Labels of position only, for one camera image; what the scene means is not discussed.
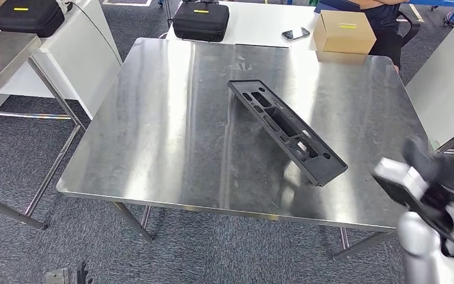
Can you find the black plastic car part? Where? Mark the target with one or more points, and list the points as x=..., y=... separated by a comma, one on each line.
x=285, y=129

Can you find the black office chair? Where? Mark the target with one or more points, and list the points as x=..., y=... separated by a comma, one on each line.
x=410, y=29

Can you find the cardboard box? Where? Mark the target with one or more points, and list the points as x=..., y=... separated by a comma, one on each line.
x=344, y=33

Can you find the person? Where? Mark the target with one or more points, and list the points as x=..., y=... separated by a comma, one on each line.
x=383, y=27

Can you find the white board panel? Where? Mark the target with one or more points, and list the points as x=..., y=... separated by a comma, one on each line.
x=446, y=78
x=82, y=66

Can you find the black smartphone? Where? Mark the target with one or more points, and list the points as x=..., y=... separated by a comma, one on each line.
x=295, y=34

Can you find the black carrying case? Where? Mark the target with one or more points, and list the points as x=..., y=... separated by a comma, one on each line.
x=201, y=21
x=27, y=17

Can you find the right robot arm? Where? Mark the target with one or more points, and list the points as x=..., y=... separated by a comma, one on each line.
x=423, y=251

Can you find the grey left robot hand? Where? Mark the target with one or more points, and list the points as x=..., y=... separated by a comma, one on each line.
x=82, y=274

